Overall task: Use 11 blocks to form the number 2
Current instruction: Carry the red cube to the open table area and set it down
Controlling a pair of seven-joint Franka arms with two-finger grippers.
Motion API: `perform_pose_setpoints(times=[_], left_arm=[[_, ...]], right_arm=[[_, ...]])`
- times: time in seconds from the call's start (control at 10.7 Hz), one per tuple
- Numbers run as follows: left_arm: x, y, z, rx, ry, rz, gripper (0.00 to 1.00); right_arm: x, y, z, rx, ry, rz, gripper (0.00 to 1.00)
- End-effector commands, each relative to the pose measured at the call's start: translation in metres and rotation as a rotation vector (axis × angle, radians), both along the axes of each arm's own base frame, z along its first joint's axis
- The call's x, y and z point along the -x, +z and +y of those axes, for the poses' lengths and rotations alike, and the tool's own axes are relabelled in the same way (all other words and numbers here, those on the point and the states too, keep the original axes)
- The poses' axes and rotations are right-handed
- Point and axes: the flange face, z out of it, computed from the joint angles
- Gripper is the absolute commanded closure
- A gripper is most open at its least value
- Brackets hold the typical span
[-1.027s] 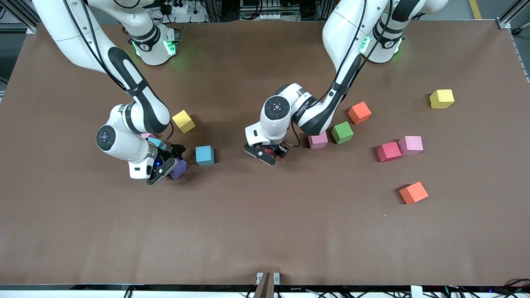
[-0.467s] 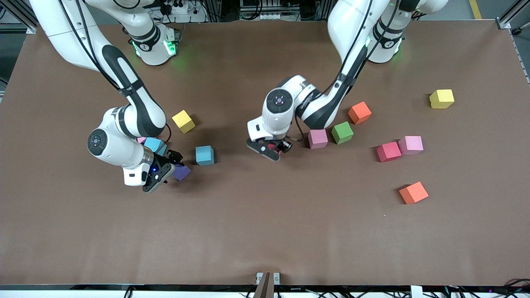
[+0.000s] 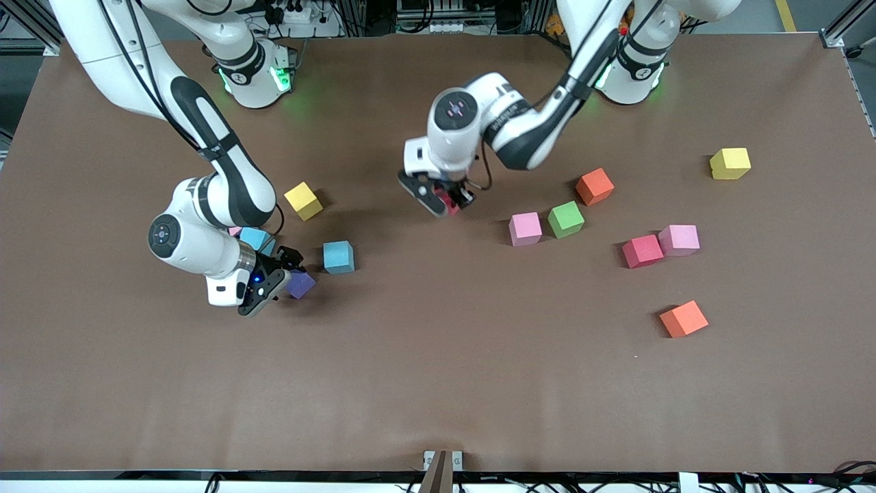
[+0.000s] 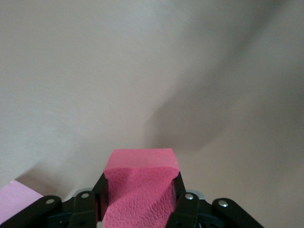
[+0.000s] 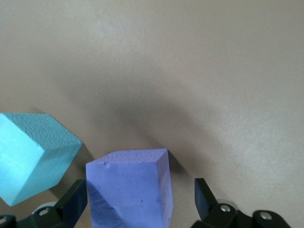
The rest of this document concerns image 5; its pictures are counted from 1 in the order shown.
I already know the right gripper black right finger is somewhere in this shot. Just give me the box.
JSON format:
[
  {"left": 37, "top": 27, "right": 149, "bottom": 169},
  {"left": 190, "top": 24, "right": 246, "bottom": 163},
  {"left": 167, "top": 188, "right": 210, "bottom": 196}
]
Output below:
[{"left": 190, "top": 178, "right": 294, "bottom": 228}]

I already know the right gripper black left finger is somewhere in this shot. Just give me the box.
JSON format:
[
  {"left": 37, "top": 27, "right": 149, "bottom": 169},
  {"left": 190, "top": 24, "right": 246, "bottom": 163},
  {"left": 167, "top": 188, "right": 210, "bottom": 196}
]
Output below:
[{"left": 0, "top": 179, "right": 88, "bottom": 228}]

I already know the purple foam cube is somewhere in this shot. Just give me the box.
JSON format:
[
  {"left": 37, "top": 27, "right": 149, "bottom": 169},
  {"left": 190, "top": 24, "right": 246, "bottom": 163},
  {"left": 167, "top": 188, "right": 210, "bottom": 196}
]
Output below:
[{"left": 85, "top": 148, "right": 174, "bottom": 228}]

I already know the cyan foam cube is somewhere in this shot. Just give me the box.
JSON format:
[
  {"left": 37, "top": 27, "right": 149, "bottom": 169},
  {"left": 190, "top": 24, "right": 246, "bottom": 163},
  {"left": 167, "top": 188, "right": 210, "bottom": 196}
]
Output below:
[{"left": 0, "top": 112, "right": 84, "bottom": 207}]

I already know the brown paper table cover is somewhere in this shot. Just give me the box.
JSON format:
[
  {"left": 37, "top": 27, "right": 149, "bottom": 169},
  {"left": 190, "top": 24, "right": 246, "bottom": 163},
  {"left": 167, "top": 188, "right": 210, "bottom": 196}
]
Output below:
[{"left": 0, "top": 0, "right": 304, "bottom": 228}]

